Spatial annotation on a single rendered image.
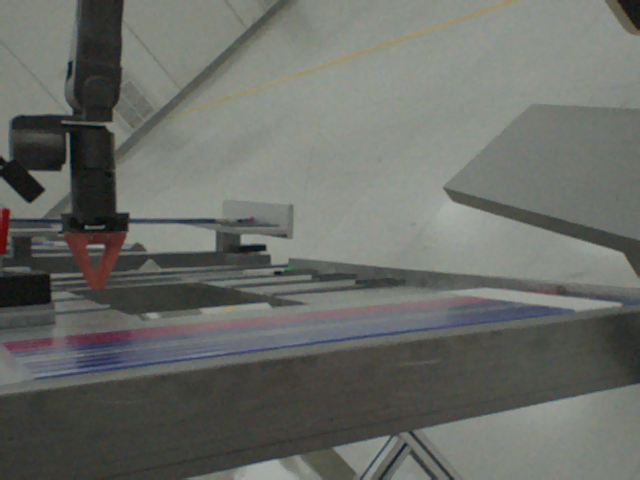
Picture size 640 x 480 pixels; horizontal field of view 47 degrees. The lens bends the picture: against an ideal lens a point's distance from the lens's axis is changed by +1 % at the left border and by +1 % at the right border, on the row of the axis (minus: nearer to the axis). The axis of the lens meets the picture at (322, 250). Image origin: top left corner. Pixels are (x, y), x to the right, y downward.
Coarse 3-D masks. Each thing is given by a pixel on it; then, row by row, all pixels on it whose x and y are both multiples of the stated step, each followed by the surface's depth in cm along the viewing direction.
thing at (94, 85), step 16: (96, 80) 91; (96, 96) 91; (112, 96) 93; (96, 112) 92; (112, 112) 93; (16, 128) 90; (32, 128) 91; (48, 128) 92; (16, 144) 90; (32, 144) 90; (48, 144) 91; (32, 160) 91; (48, 160) 92
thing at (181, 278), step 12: (156, 276) 101; (168, 276) 102; (180, 276) 103; (192, 276) 103; (204, 276) 104; (216, 276) 105; (228, 276) 106; (240, 276) 107; (60, 288) 94; (72, 288) 95; (84, 288) 96; (108, 288) 98
